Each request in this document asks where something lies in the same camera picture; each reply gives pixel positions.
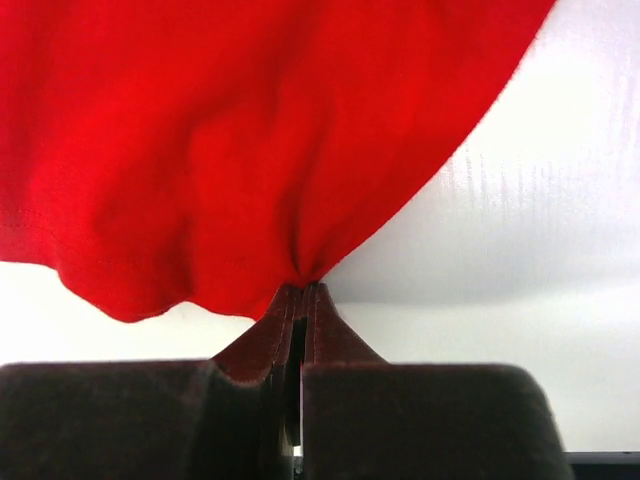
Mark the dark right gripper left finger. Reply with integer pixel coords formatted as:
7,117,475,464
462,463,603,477
209,286,305,479

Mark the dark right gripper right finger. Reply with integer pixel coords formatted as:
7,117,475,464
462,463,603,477
299,282,387,479

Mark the red t shirt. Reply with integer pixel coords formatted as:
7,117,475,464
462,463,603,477
1,0,552,322

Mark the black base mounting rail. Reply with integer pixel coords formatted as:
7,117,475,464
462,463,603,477
566,452,640,480

